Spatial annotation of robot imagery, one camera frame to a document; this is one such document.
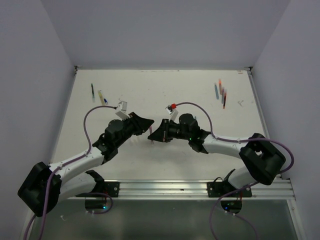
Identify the dark green pen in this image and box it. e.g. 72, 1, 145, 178
90, 83, 96, 103

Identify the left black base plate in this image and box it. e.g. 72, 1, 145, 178
100, 181, 120, 198

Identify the orange tipped pen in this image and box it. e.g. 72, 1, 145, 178
218, 78, 223, 95

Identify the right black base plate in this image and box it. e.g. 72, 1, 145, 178
206, 181, 253, 198

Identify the purple red pen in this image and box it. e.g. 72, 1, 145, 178
221, 87, 227, 109

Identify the aluminium mounting rail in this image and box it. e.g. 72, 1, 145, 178
57, 178, 296, 201

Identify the yellow highlighter pen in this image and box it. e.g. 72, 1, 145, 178
97, 90, 106, 106

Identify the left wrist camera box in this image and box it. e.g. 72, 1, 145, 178
115, 101, 130, 120

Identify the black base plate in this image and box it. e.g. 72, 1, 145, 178
206, 181, 253, 198
100, 181, 120, 198

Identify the light blue pen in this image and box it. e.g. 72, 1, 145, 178
214, 83, 220, 100

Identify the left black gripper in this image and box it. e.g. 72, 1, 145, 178
114, 111, 154, 148

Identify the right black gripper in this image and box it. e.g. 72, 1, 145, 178
148, 118, 191, 142

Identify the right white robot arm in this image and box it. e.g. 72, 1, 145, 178
148, 113, 286, 197

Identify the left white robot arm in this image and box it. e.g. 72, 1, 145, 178
17, 112, 154, 217

